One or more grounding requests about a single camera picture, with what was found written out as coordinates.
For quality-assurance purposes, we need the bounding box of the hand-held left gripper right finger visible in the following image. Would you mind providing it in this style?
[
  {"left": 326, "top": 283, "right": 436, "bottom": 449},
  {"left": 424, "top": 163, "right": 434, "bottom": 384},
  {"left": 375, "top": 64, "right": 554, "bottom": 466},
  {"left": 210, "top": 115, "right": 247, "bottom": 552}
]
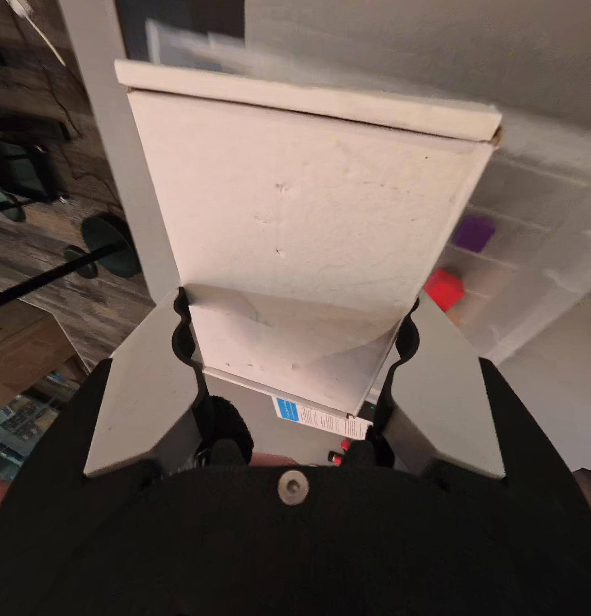
[{"left": 370, "top": 291, "right": 506, "bottom": 479}]

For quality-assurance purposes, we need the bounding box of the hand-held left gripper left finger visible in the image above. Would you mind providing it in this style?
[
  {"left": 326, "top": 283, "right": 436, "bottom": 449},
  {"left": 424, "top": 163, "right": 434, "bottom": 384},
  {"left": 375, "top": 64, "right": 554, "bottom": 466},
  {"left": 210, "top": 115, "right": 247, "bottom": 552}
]
[{"left": 83, "top": 287, "right": 210, "bottom": 477}]

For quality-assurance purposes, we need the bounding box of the red cube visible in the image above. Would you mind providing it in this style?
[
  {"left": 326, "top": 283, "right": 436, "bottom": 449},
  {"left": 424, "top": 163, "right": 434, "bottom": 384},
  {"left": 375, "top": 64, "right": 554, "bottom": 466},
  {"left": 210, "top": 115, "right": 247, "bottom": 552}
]
[{"left": 424, "top": 269, "right": 465, "bottom": 311}]

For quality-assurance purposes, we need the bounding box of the purple cube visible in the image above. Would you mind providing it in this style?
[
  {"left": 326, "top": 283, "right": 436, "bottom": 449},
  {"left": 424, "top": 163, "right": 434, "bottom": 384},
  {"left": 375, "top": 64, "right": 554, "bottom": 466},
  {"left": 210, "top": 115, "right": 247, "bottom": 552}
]
[{"left": 453, "top": 216, "right": 496, "bottom": 253}]

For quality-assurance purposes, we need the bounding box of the clear plastic container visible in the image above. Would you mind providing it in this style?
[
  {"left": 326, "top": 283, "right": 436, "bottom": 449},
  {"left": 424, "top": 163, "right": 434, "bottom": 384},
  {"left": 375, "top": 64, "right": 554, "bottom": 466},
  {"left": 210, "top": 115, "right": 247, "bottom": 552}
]
[{"left": 423, "top": 113, "right": 591, "bottom": 364}]

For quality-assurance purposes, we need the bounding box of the white cardboard box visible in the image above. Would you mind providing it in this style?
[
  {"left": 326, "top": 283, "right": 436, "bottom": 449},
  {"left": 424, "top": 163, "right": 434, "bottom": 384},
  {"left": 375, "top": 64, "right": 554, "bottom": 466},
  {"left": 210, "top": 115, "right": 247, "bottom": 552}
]
[{"left": 115, "top": 59, "right": 504, "bottom": 417}]

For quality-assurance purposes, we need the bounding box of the wooden crate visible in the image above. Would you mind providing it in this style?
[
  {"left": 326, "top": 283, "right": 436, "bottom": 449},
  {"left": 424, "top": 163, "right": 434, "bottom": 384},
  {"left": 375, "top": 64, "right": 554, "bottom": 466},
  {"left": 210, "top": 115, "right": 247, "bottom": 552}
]
[{"left": 0, "top": 286, "right": 84, "bottom": 410}]

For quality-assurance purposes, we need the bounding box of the printed leaflet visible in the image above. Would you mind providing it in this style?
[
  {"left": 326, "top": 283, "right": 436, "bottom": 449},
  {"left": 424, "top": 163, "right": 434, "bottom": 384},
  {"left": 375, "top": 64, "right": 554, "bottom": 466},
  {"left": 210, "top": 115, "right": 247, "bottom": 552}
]
[{"left": 271, "top": 397, "right": 374, "bottom": 441}]

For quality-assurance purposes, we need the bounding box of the black stanchion pole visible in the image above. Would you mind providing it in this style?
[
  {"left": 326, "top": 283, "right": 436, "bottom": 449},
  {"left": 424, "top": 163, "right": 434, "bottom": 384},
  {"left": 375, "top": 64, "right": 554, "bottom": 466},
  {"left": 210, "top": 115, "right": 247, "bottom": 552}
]
[
  {"left": 0, "top": 212, "right": 141, "bottom": 311},
  {"left": 63, "top": 245, "right": 100, "bottom": 280}
]

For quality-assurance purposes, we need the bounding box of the black utility cart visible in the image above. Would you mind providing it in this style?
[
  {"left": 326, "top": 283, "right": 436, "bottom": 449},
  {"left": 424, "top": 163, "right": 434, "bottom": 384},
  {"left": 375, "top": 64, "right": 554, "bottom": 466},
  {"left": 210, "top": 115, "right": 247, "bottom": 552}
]
[{"left": 0, "top": 108, "right": 72, "bottom": 222}]

